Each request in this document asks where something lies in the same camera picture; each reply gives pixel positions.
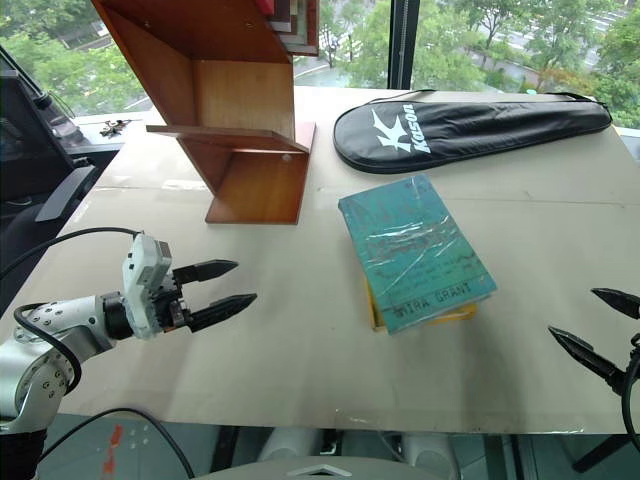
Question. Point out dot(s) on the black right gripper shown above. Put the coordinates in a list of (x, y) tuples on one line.
[(635, 350)]

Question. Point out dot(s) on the black office chair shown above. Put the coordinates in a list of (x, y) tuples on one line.
[(30, 150)]

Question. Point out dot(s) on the teal Mira Grant book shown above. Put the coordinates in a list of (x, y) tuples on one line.
[(417, 250)]

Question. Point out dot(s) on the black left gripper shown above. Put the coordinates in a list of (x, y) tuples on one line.
[(172, 307)]

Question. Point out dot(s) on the brown wooden zigzag bookshelf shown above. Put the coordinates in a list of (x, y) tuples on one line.
[(235, 90)]

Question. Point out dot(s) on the yellow book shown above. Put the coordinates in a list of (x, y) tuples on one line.
[(462, 313)]

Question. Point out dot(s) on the white rounded shape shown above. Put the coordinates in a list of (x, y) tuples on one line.
[(287, 445), (427, 452)]

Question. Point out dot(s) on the black table leg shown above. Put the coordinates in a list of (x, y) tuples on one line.
[(600, 454)]

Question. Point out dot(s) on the black window frame post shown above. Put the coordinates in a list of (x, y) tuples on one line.
[(403, 40)]

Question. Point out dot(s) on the small dark metal clutter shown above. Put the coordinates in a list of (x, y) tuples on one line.
[(114, 128)]

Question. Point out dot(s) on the black Kason racket bag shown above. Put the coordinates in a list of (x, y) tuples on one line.
[(470, 132)]

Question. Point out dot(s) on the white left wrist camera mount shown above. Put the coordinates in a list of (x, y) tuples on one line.
[(142, 270)]

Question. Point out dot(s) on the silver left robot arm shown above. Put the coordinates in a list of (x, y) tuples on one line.
[(45, 325)]

